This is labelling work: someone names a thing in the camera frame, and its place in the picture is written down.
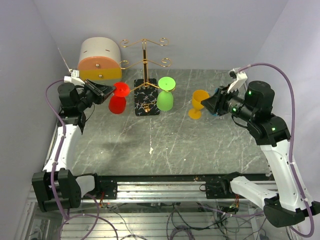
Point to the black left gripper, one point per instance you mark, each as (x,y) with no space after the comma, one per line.
(101,92)

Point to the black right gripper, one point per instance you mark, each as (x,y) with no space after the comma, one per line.
(214,105)

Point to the blue plastic wine glass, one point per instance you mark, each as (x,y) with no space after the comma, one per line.
(215,99)

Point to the orange plastic wine glass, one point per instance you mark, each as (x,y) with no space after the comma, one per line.
(197,97)

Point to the red plastic wine glass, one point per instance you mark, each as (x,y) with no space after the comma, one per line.
(117,103)

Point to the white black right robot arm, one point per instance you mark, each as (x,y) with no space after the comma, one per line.
(288,205)

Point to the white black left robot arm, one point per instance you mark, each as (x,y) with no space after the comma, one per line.
(56,188)

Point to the green plastic wine glass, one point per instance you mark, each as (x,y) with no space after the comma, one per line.
(165,99)

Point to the round white drawer cabinet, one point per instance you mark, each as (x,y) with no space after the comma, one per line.
(99,61)

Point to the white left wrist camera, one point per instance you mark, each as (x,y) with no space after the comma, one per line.
(74,78)

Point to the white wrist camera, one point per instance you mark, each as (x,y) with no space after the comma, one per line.
(239,77)
(74,78)

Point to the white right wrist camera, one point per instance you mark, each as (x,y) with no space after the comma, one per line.
(239,77)

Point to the gold wire glass rack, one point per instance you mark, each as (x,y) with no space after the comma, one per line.
(145,90)

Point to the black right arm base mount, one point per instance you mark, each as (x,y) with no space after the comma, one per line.
(218,186)

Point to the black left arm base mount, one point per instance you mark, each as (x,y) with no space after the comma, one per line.
(105,186)

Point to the aluminium rail frame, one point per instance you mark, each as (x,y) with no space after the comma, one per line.
(152,211)

